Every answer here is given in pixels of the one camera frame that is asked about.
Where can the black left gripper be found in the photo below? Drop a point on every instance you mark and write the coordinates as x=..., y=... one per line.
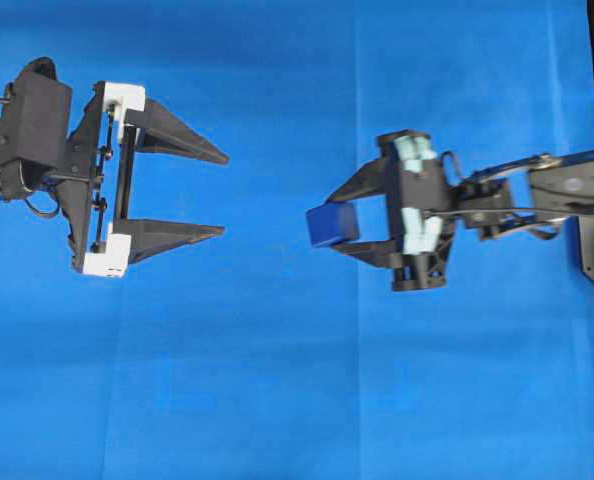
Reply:
x=39, y=152

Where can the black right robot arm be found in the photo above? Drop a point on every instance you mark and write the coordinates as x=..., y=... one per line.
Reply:
x=535, y=195

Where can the blue block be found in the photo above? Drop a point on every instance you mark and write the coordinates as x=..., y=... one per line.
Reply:
x=332, y=223

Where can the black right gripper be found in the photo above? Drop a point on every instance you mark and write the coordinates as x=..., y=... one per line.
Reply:
x=421, y=237

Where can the blue table mat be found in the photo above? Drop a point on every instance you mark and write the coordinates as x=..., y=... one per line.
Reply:
x=254, y=355

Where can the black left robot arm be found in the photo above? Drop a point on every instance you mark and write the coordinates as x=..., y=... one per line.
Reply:
x=111, y=199

